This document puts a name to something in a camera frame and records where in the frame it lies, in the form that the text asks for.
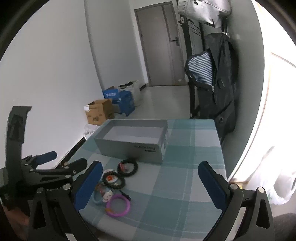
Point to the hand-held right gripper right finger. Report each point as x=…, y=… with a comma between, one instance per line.
x=212, y=185

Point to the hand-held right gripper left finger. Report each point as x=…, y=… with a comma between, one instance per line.
x=86, y=185

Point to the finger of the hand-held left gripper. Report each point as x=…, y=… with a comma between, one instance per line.
x=76, y=165
x=47, y=156

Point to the grey cardboard box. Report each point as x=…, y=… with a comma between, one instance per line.
x=129, y=151

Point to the white round badge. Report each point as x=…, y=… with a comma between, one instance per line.
x=106, y=171

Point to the clear plastic bag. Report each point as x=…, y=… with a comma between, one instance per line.
x=89, y=132

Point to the green plaid tablecloth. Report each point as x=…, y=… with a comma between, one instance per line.
x=173, y=185

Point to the black hair clip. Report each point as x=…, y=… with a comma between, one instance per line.
x=126, y=196

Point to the brown cardboard box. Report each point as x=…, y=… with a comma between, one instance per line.
x=99, y=113

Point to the white plastic bag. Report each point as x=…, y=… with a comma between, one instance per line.
x=284, y=187
x=136, y=92

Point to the open blue carton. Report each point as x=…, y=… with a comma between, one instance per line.
x=111, y=93

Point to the blue printed box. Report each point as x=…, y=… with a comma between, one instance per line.
x=126, y=103

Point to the black metal rack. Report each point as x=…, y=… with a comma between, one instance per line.
x=190, y=99

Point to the black jacket striped lining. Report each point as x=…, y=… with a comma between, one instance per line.
x=224, y=81

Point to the grey door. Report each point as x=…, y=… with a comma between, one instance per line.
x=159, y=46

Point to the light grey bag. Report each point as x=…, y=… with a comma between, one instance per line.
x=203, y=9

